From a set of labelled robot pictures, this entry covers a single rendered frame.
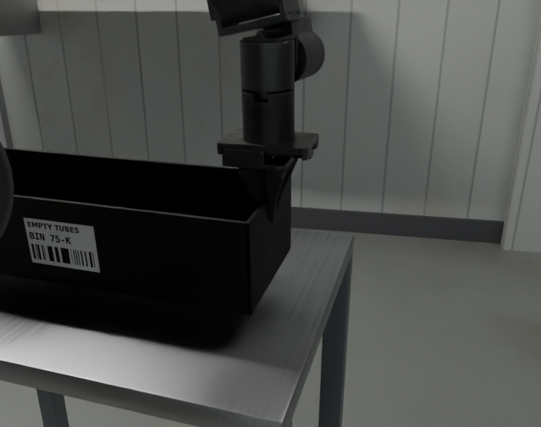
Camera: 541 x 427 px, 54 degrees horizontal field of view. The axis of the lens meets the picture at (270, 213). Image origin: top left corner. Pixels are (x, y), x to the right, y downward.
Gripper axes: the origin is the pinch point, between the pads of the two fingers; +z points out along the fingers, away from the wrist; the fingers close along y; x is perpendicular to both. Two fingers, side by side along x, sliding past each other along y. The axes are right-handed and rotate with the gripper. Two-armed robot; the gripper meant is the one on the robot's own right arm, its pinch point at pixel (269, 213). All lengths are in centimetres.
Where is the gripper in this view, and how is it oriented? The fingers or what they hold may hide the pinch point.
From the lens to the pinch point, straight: 62.1
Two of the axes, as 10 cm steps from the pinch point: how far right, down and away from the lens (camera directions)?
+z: 0.2, 9.2, 3.9
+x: -2.9, 3.8, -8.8
